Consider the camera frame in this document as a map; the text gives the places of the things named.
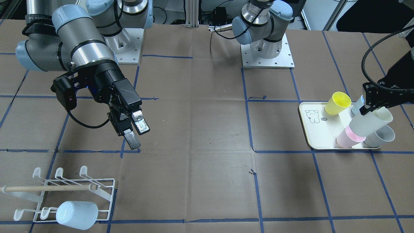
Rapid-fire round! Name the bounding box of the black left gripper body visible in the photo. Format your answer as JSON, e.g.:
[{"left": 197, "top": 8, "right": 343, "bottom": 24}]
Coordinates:
[{"left": 378, "top": 51, "right": 414, "bottom": 108}]

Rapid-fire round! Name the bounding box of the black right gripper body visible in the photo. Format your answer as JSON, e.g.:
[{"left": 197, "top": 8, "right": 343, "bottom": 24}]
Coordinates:
[{"left": 75, "top": 60, "right": 142, "bottom": 117}]

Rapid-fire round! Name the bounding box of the cream white cup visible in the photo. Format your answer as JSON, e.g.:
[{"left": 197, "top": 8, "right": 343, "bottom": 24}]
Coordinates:
[{"left": 349, "top": 107, "right": 393, "bottom": 137}]

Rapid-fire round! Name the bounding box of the light blue ikea cup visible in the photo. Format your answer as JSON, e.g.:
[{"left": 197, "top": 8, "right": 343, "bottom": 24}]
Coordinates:
[{"left": 56, "top": 201, "right": 99, "bottom": 230}]

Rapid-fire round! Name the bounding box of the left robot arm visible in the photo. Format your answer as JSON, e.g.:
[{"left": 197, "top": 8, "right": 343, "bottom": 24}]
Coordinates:
[{"left": 232, "top": 0, "right": 413, "bottom": 115}]

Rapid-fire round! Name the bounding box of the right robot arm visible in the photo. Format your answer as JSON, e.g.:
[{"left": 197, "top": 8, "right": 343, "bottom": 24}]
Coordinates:
[{"left": 15, "top": 0, "right": 153, "bottom": 150}]

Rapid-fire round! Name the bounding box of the yellow cup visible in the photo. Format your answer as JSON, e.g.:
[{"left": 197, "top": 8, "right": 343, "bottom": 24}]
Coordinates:
[{"left": 325, "top": 92, "right": 352, "bottom": 116}]

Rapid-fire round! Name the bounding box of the grey cup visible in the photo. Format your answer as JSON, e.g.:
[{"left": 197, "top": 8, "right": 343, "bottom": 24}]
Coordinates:
[{"left": 364, "top": 125, "right": 395, "bottom": 148}]

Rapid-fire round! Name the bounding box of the pink cup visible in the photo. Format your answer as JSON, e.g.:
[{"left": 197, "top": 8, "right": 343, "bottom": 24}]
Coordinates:
[{"left": 336, "top": 125, "right": 366, "bottom": 148}]

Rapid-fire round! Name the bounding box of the cream serving tray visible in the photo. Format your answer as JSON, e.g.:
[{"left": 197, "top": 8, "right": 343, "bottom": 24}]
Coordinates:
[{"left": 298, "top": 101, "right": 382, "bottom": 150}]

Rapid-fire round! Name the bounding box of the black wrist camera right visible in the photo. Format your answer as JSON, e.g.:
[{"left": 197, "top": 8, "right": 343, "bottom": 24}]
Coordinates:
[{"left": 50, "top": 75, "right": 77, "bottom": 111}]

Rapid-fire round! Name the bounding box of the white wire cup rack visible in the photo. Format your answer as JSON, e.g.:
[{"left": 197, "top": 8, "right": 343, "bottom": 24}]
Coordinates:
[{"left": 1, "top": 166, "right": 116, "bottom": 223}]

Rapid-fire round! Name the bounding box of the aluminium frame post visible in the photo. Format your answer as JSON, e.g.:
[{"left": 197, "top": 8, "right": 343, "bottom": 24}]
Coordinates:
[{"left": 184, "top": 0, "right": 201, "bottom": 28}]

